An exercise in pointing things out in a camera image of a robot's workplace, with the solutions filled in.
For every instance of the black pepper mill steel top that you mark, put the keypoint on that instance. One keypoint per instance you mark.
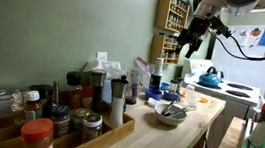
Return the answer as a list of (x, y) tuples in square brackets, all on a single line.
[(97, 96)]

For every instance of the tall glass jar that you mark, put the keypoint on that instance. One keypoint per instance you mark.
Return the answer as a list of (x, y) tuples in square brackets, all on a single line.
[(131, 99)]

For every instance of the small glass shaker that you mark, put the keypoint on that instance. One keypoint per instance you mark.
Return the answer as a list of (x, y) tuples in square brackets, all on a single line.
[(179, 83), (173, 86)]

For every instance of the white electric stove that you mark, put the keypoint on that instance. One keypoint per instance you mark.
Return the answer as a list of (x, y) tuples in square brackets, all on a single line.
[(234, 109)]

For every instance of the clear glass jar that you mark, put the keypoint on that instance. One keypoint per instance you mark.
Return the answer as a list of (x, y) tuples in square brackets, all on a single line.
[(18, 101)]

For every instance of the white salt cellar steel top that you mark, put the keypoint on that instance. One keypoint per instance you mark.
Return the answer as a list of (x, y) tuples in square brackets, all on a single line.
[(116, 112)]

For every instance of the white wall outlet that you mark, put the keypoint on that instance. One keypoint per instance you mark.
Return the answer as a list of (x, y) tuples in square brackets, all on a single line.
[(101, 56)]

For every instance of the white napkin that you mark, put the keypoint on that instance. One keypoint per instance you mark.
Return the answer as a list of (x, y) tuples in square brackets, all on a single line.
[(153, 102)]

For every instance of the white lid spice jar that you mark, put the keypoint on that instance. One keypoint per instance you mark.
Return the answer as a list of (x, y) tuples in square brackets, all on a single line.
[(92, 129)]

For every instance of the orange plastic lid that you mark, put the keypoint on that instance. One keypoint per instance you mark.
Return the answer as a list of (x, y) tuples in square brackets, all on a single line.
[(204, 100)]

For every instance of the blue lid spice jar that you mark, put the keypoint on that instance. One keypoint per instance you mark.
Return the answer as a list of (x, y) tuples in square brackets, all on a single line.
[(60, 122)]

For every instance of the blue bowl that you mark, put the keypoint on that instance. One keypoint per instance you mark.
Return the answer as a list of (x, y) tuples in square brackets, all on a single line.
[(153, 94), (170, 96)]

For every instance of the red box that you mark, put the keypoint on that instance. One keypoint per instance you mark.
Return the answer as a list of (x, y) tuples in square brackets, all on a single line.
[(87, 91)]

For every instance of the white paper sheet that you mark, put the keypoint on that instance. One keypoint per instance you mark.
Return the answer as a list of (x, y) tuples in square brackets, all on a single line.
[(243, 37)]

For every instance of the wooden spice tray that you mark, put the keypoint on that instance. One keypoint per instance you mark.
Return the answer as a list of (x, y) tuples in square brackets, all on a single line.
[(120, 129)]

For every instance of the metal whisk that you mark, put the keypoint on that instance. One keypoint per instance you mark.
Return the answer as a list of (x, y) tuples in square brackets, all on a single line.
[(187, 109)]

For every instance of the blue kettle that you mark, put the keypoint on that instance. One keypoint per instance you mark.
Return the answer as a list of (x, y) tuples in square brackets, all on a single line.
[(209, 80)]

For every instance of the clear plastic zip bag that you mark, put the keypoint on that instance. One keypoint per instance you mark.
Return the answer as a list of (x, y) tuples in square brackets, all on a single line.
[(141, 70)]

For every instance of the black cap dark bottle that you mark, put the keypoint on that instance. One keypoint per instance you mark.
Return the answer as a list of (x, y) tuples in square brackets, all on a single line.
[(73, 96)]

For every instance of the colourful paper sheet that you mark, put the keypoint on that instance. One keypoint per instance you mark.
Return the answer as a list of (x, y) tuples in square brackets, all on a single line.
[(254, 35)]

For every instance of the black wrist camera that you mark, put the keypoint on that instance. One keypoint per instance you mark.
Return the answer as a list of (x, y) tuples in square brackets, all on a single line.
[(220, 26)]

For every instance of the orange lid spice jar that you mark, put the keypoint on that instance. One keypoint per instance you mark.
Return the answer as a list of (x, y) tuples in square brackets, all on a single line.
[(36, 137)]

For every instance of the black lid jar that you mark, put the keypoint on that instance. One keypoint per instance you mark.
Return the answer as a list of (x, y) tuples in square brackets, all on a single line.
[(42, 89)]

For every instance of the wooden kitchen cart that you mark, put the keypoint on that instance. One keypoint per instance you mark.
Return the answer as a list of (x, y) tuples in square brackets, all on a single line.
[(164, 144)]

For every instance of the white ceramic bowl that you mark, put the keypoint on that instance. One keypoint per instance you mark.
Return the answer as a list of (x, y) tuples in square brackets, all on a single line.
[(167, 120)]

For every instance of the crumpled white plastic bag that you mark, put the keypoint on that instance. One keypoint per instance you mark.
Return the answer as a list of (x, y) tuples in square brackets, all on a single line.
[(109, 67)]

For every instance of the gold lid glass jar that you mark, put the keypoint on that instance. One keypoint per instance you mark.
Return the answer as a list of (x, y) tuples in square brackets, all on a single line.
[(79, 118)]

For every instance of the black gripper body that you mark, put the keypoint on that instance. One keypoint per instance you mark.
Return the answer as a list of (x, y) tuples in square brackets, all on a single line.
[(196, 27)]

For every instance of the thin steel bottle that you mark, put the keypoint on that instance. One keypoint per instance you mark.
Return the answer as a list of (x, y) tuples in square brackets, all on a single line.
[(56, 92)]

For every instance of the small black pepper shaker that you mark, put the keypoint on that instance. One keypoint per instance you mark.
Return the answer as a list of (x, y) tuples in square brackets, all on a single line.
[(124, 77)]

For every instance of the white refrigerator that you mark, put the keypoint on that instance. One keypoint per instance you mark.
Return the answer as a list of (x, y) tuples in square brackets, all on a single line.
[(241, 64)]

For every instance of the small clear cup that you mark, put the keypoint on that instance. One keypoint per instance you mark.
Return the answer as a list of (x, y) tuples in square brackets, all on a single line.
[(190, 87)]

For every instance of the white cap brown bottle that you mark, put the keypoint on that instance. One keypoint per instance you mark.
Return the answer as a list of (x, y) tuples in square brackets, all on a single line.
[(33, 108)]

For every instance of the small blue cup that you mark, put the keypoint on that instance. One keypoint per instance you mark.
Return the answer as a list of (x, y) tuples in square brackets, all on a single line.
[(165, 86)]

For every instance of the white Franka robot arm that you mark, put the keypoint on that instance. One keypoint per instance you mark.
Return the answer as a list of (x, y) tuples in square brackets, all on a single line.
[(212, 4)]

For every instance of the metal tongs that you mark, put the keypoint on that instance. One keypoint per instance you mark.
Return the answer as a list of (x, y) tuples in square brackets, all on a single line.
[(169, 107)]

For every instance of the wooden spice rack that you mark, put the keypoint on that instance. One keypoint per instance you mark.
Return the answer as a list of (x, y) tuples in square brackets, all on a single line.
[(161, 10), (156, 48)]

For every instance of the black burner coil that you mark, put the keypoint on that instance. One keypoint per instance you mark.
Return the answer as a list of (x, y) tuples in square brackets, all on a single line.
[(237, 93), (239, 86)]

